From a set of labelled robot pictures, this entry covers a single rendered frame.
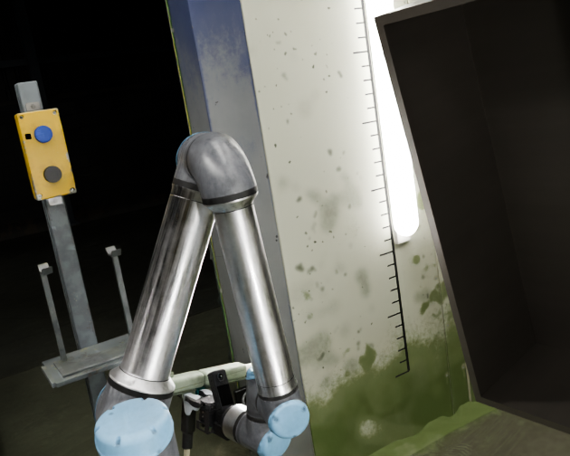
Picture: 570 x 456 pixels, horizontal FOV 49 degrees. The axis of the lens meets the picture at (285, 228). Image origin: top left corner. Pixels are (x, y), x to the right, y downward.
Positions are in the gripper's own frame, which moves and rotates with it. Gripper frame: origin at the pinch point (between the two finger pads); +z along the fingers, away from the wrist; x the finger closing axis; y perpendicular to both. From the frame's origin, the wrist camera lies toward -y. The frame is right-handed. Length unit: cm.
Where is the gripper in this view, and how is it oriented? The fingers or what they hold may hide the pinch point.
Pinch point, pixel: (188, 390)
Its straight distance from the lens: 181.5
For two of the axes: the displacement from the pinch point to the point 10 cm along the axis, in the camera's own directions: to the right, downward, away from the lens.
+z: -7.0, -1.1, 7.0
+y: -0.7, 9.9, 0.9
